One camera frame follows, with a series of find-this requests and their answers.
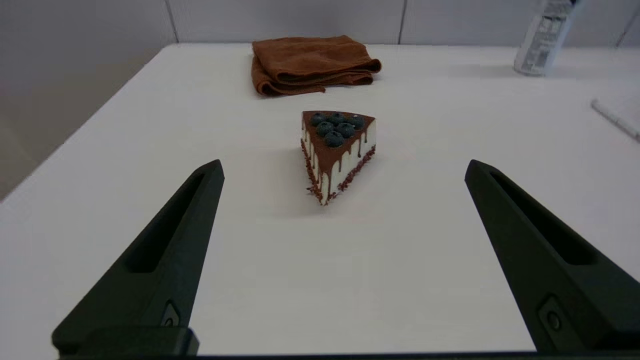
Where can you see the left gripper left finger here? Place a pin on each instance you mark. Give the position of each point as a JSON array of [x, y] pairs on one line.
[[155, 280]]

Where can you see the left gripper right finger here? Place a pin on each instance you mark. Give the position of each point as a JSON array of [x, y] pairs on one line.
[[550, 270]]

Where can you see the chocolate blueberry cake slice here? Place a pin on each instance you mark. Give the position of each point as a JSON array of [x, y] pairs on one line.
[[332, 150]]

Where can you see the brown folded cloth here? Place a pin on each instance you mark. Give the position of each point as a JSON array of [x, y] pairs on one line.
[[310, 60]]

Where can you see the blue and white spray can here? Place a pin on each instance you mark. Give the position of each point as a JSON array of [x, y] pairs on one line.
[[542, 40]]

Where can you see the white pen with dark tip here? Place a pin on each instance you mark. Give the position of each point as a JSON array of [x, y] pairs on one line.
[[622, 119]]

